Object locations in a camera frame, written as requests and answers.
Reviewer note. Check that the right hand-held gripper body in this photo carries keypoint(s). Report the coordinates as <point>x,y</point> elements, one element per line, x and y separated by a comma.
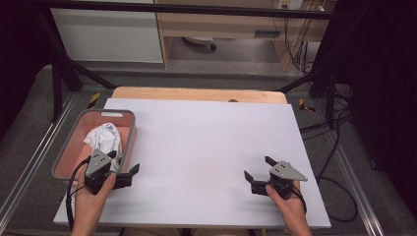
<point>285,172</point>

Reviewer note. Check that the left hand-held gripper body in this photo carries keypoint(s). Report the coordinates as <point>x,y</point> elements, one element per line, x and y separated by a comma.
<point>97,163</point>

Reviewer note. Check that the white cloth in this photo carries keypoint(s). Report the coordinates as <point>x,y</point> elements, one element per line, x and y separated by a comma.
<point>104,139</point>

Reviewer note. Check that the pink basket with grey rim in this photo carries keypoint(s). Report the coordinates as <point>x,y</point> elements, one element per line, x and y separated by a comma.
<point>73,149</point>

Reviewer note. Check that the person's right hand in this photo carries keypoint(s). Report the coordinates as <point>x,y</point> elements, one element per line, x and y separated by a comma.
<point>288,206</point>

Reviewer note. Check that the person's left hand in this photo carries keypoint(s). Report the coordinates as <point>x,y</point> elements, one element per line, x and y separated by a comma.
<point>88,201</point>

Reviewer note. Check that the yellow and black tape piece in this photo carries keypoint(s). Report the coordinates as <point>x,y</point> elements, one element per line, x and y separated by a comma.
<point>305,105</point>
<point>94,99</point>

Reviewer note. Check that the black metal stand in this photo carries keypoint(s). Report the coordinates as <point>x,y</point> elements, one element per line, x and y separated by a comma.
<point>62,72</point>
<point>323,82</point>

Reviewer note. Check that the white cabinet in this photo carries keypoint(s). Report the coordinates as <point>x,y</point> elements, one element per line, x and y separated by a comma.
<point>108,36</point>

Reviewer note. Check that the white chair base with caster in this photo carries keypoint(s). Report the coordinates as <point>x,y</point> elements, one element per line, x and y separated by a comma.
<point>201,41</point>

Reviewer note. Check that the light wooden desk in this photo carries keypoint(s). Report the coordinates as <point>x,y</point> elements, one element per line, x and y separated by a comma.
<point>226,24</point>

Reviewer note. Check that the white power strip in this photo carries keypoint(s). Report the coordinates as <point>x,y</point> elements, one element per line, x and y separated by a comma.
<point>290,4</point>

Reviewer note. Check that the aluminium floor rail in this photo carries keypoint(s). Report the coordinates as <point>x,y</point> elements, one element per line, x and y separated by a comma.
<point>355,183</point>
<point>36,154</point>

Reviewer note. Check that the black metal frame bar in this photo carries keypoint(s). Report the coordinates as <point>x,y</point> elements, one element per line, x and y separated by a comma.
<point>196,9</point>

